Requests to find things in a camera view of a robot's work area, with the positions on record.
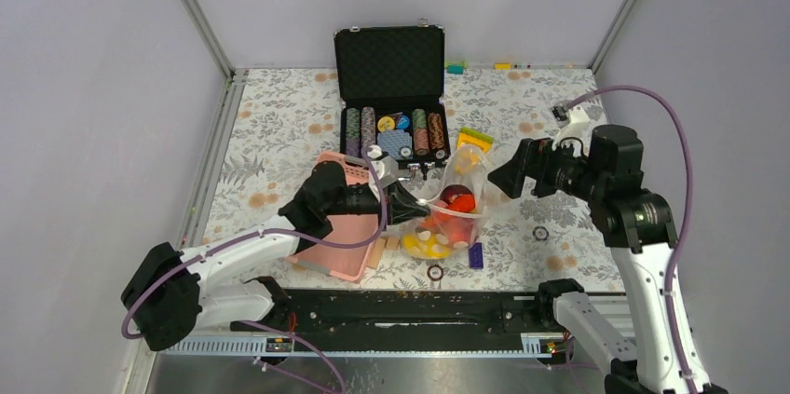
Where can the purple rectangular block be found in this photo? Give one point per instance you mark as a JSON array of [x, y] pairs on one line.
[[476, 256]]

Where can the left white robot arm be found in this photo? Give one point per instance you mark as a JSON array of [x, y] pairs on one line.
[[173, 292]]

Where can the small wooden cube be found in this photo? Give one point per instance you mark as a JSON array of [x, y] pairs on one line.
[[393, 243]]

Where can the pink plastic basket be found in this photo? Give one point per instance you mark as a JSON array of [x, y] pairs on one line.
[[348, 264]]

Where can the clear zip top bag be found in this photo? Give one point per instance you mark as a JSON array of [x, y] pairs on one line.
[[483, 191]]

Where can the pink peach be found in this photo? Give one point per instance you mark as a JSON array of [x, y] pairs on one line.
[[459, 232]]

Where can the yellow block at wall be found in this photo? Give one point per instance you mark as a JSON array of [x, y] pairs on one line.
[[502, 66]]

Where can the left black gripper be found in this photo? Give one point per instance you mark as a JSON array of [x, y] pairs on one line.
[[402, 206]]

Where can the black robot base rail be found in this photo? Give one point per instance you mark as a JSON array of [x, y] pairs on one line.
[[412, 321]]

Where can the teal block at wall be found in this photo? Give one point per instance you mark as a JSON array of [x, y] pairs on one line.
[[458, 68]]

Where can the orange red carrot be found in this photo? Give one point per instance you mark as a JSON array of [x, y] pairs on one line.
[[462, 207]]

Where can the long wooden block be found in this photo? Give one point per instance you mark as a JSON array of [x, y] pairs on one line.
[[376, 252]]

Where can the yellow plastic toy tool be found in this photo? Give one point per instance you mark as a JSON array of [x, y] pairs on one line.
[[468, 136]]

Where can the yellow lemon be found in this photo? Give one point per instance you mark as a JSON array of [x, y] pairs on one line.
[[425, 247]]

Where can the poker chip near front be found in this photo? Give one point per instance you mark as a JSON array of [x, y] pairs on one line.
[[435, 272]]

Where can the black poker chip case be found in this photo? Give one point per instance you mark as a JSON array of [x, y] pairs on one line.
[[391, 84]]

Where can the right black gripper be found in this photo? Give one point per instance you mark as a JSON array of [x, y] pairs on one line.
[[531, 158]]

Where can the dark red apple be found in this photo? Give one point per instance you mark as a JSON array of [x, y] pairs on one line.
[[453, 191]]

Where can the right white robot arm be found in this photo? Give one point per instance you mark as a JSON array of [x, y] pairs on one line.
[[638, 229]]

